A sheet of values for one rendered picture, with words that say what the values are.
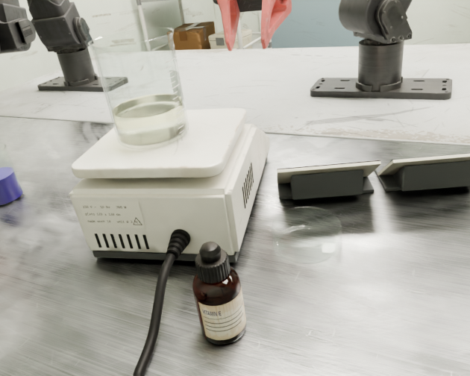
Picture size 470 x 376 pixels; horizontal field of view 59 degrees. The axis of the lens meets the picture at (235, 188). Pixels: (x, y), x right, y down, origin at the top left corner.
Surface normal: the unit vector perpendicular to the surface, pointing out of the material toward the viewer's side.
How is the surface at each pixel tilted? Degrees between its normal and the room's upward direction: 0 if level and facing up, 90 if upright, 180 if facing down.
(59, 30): 108
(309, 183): 90
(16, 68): 90
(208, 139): 0
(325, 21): 90
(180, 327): 0
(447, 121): 0
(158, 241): 90
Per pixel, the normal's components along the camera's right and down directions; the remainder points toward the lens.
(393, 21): 0.33, 0.44
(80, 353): -0.11, -0.86
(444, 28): -0.40, 0.50
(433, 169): -0.04, 0.50
